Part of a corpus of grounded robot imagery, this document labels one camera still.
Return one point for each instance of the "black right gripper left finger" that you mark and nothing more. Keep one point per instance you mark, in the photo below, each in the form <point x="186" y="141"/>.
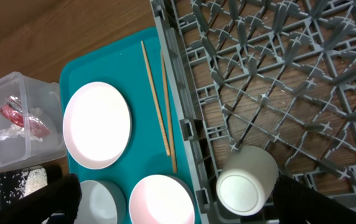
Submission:
<point x="56" y="203"/>

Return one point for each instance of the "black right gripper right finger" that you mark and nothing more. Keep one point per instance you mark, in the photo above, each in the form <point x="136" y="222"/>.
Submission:
<point x="296" y="203"/>

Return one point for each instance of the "white rice grains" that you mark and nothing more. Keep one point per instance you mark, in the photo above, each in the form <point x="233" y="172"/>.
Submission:
<point x="20" y="184"/>

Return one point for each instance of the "grey bowl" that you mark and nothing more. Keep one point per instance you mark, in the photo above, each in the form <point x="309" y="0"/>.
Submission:
<point x="102" y="202"/>

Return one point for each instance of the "white ceramic cup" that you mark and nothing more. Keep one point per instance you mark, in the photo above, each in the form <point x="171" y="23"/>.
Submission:
<point x="247" y="180"/>

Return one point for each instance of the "clear plastic wrap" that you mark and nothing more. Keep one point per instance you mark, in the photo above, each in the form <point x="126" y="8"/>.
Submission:
<point x="14" y="131"/>

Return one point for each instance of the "red snack wrapper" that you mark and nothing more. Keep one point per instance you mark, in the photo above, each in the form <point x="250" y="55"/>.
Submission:
<point x="13" y="111"/>

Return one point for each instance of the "clear plastic waste bin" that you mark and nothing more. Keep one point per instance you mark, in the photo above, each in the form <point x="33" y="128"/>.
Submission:
<point x="39" y="99"/>

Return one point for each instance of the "grey plastic dishwasher rack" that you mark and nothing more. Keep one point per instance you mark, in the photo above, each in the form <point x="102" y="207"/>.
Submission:
<point x="279" y="75"/>

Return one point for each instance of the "pink round plate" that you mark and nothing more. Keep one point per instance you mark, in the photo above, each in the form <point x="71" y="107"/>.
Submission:
<point x="97" y="125"/>

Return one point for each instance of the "pink shallow bowl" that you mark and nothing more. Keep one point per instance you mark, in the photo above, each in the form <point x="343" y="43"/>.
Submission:
<point x="161" y="199"/>

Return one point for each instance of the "teal plastic tray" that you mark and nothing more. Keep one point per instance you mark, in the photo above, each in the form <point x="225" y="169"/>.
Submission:
<point x="121" y="64"/>

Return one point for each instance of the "right wooden chopstick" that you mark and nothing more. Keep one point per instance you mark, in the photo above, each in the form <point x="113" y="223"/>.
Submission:
<point x="169" y="117"/>

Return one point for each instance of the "wooden chopstick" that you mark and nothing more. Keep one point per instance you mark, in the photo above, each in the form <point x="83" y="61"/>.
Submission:
<point x="155" y="99"/>
<point x="169" y="117"/>

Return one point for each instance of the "left wooden chopstick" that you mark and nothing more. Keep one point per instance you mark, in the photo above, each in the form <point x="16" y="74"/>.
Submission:
<point x="155" y="99"/>

